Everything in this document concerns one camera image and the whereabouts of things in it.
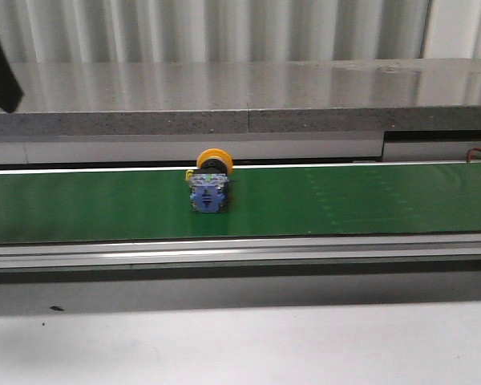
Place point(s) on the yellow push button switch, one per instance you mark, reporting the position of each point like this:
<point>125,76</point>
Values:
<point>208,183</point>

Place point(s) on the green conveyor belt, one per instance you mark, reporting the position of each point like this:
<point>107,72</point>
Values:
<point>152,204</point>

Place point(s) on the white pleated curtain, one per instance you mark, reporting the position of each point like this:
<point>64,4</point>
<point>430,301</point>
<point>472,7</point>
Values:
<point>237,31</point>

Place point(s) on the grey conveyor rear frame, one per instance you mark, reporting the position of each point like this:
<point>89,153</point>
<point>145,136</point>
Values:
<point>253,147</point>

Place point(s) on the aluminium conveyor front rail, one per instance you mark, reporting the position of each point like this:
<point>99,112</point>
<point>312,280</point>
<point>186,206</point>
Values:
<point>242,252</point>

